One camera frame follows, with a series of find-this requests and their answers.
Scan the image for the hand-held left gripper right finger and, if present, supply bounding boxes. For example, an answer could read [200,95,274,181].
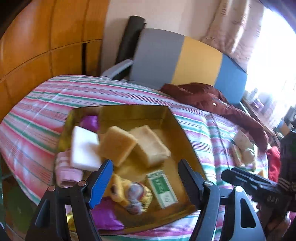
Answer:
[178,159,266,241]

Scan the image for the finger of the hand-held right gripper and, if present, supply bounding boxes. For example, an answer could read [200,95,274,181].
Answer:
[221,167,281,204]

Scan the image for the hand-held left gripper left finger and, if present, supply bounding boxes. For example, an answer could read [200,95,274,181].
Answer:
[24,159,114,241]

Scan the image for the yellow cartoon snack packet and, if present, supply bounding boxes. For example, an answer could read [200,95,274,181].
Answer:
[106,174,153,215]

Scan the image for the green white box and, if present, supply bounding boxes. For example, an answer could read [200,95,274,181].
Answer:
[145,169,178,209]

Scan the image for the green yellow printed box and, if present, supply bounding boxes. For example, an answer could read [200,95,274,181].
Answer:
[232,145,243,166]

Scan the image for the purple cloth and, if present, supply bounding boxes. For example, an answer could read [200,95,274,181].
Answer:
[91,199,124,231]

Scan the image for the pink striped towel roll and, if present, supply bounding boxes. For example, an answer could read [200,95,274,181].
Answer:
[55,151,84,188]

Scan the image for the white foam block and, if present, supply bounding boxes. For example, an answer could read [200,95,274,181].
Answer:
[69,126,102,172]

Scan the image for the yellow sponge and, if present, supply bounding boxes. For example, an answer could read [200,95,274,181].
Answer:
[98,126,138,168]
[128,125,171,168]

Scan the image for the purple packet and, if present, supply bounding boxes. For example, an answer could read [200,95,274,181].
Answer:
[80,115,100,131]

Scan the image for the gold tray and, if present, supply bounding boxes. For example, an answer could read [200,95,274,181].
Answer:
[55,105,207,235]

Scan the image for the white round item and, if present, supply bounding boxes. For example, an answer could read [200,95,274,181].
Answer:
[242,148,256,165]

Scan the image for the red blanket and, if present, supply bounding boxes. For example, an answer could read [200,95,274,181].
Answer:
[266,146,281,183]

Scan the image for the wooden desk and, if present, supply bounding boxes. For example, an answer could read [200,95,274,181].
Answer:
[242,97,278,137]

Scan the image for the purple box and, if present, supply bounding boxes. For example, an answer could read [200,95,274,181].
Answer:
[253,97,265,109]

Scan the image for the maroon jacket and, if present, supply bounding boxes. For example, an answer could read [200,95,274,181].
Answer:
[159,83,270,151]

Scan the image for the black roll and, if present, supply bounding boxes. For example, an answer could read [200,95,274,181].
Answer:
[115,16,146,67]

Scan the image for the pink patterned curtain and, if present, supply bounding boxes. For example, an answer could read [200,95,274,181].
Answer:
[200,0,265,70]

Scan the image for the wooden wardrobe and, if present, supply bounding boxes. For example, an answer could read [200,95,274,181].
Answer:
[0,0,109,121]

